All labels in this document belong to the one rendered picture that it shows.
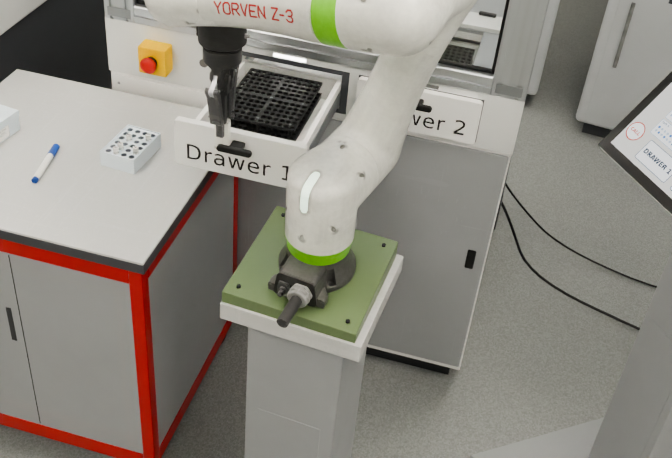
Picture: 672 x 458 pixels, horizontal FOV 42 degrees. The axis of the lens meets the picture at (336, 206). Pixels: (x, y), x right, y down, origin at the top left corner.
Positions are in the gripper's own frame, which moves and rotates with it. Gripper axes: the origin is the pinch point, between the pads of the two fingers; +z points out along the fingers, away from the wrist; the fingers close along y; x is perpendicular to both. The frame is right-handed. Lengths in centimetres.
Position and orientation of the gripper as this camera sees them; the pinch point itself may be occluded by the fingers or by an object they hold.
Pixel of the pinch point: (222, 133)
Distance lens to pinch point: 182.4
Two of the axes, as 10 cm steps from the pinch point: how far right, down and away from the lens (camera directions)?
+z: -0.8, 7.9, 6.0
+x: 9.6, 2.2, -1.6
